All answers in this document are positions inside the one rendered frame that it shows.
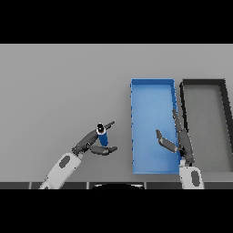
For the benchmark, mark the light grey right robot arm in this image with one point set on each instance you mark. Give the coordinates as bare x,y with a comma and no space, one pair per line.
191,177

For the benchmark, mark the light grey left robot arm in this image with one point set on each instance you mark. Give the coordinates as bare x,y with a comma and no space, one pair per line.
60,170

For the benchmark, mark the blue bin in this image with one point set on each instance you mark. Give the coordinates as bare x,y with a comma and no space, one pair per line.
153,127

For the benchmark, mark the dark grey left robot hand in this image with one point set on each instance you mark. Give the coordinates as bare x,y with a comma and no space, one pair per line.
86,142

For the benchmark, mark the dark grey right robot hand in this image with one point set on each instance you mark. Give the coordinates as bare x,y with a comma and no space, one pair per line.
185,142

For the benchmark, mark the dark grey bin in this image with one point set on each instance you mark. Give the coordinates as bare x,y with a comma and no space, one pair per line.
209,124

